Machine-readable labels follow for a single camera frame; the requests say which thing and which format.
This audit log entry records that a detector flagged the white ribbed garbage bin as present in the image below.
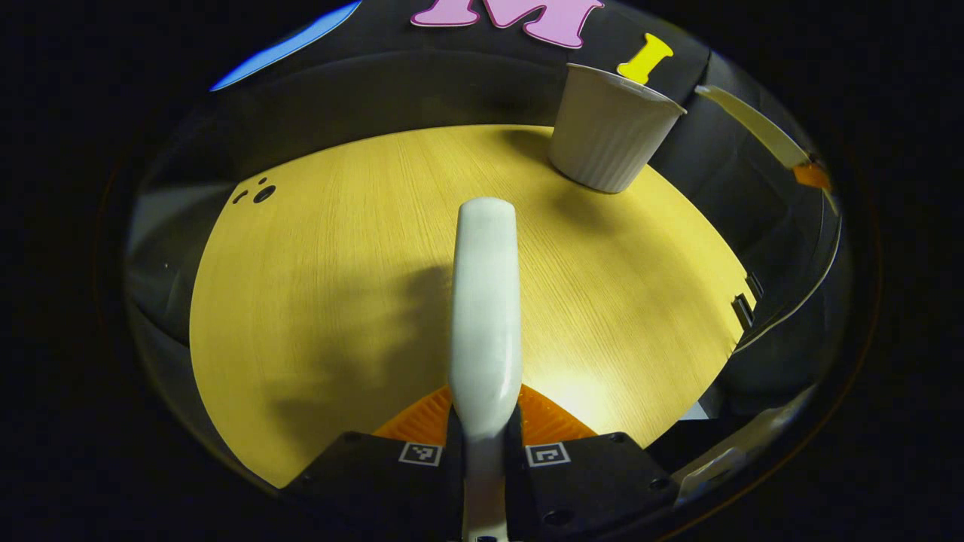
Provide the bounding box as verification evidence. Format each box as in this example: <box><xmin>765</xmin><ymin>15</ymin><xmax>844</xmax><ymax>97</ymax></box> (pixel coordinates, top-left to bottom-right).
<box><xmin>548</xmin><ymin>63</ymin><xmax>688</xmax><ymax>194</ymax></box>

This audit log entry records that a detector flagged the small grey broom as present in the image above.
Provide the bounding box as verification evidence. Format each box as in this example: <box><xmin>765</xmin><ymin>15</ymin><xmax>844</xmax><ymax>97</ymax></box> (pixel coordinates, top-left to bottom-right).
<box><xmin>449</xmin><ymin>197</ymin><xmax>523</xmax><ymax>542</ymax></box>

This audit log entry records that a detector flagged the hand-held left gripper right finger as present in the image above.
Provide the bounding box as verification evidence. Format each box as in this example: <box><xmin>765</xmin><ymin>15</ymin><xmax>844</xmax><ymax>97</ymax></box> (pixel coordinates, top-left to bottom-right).
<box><xmin>505</xmin><ymin>384</ymin><xmax>679</xmax><ymax>542</ymax></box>

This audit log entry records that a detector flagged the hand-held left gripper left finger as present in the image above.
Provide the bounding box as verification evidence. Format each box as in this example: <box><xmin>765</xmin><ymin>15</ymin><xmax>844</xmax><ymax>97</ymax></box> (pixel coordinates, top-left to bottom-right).
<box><xmin>282</xmin><ymin>385</ymin><xmax>465</xmax><ymax>542</ymax></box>

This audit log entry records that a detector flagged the pale grey bar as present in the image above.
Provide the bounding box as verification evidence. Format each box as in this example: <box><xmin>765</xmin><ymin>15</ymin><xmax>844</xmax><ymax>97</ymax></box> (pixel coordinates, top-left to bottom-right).
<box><xmin>673</xmin><ymin>384</ymin><xmax>820</xmax><ymax>507</ymax></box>

